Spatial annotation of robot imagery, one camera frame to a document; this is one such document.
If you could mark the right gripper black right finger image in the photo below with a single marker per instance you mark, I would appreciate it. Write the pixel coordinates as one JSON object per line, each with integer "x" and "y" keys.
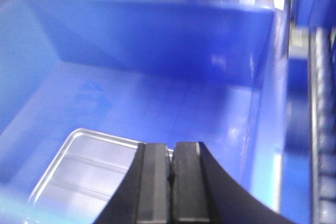
{"x": 203, "y": 192}

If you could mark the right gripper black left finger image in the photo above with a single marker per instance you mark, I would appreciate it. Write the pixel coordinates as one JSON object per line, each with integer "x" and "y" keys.
{"x": 144, "y": 194}

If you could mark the small silver ribbed tray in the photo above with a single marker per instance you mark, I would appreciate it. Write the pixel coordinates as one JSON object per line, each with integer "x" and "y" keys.
{"x": 85, "y": 173}

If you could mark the blue bin lower centre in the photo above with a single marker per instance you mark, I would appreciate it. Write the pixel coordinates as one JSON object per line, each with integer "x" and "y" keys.
{"x": 154, "y": 71}

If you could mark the lower roller track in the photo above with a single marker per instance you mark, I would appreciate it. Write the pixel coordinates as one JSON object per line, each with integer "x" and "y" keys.
{"x": 322, "y": 123}

